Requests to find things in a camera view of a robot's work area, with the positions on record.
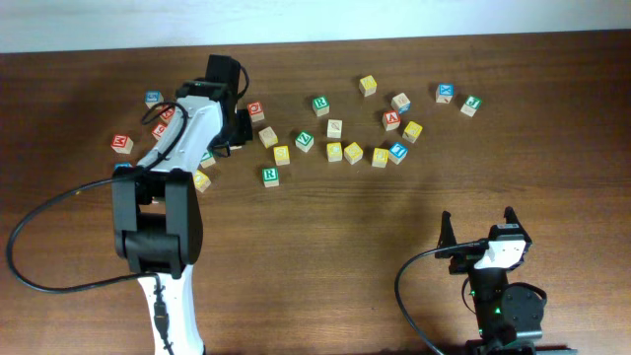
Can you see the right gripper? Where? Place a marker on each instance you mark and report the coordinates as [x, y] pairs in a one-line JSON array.
[[462, 263]]

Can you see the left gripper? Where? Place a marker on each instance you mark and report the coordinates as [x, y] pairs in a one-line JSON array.
[[245, 128]]

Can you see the yellow C block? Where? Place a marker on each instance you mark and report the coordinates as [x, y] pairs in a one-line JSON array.
[[334, 152]]

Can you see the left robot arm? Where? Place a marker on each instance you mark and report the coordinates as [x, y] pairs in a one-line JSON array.
[[157, 222]]

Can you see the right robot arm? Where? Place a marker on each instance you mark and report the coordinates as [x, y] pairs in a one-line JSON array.
[[509, 315]]

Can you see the plain wood block centre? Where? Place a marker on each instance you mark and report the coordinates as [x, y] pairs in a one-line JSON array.
[[268, 137]]

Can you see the red Q block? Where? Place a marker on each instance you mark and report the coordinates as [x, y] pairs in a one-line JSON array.
[[255, 111]]

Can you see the green V block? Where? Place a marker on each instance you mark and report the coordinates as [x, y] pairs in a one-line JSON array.
[[207, 160]]

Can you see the green R block lower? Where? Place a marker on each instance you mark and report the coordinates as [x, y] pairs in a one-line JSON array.
[[270, 177]]

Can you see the green r block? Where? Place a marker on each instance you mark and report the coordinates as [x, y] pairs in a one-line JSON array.
[[321, 106], [270, 177]]

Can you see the green Z block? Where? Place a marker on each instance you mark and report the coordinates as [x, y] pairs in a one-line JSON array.
[[304, 141]]

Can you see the yellow O block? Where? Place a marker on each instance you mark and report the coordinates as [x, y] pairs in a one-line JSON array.
[[201, 181]]

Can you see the red A block left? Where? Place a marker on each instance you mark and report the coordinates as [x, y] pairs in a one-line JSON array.
[[167, 114]]

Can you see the red a block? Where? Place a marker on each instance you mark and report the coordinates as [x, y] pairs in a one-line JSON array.
[[167, 114], [391, 120]]

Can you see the green R block upper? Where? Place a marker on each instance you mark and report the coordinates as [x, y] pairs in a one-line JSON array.
[[321, 106]]

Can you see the red 6 block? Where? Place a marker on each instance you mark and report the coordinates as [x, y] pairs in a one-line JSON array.
[[159, 130]]

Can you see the blue S block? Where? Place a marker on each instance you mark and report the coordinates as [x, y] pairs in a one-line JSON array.
[[153, 98]]

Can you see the blue I block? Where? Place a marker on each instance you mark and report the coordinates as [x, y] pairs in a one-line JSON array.
[[397, 152]]

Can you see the yellow S block tilted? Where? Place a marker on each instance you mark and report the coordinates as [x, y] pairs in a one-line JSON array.
[[353, 153]]

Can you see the yellow block right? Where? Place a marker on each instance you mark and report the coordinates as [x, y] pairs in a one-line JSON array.
[[412, 131]]

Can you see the yellow E block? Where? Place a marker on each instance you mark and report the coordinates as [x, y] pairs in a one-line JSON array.
[[380, 158]]

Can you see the red M block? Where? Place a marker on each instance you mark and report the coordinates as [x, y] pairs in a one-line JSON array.
[[121, 144]]

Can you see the green J block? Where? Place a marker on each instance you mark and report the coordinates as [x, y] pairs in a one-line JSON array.
[[471, 105]]

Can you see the blue H block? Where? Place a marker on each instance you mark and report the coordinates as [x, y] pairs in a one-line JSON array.
[[122, 165]]

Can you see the yellow block top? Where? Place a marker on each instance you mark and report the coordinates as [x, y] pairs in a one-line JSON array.
[[368, 85]]

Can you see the red A block right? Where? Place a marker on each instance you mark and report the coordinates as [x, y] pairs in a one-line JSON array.
[[391, 120]]

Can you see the blue X block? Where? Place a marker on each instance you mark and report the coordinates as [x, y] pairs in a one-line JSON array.
[[444, 93]]

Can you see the plain block blue side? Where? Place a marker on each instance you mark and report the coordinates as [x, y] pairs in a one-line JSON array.
[[400, 103]]

